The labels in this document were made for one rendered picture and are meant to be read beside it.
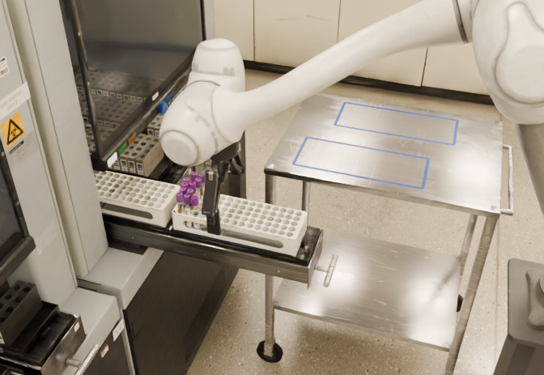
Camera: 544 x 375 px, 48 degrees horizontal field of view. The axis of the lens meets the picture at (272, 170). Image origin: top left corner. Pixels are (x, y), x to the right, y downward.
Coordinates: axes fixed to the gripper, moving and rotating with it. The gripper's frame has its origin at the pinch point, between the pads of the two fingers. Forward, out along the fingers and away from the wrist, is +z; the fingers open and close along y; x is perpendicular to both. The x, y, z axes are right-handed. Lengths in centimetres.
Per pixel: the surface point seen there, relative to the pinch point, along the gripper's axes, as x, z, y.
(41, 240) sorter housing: 27.2, -8.0, -28.8
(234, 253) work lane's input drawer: -4.6, 6.0, -6.8
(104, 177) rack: 32.5, -0.5, 2.2
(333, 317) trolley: -23, 58, 27
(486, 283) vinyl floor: -73, 86, 86
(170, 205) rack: 13.2, 0.6, -1.3
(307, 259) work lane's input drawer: -21.1, 4.2, -5.3
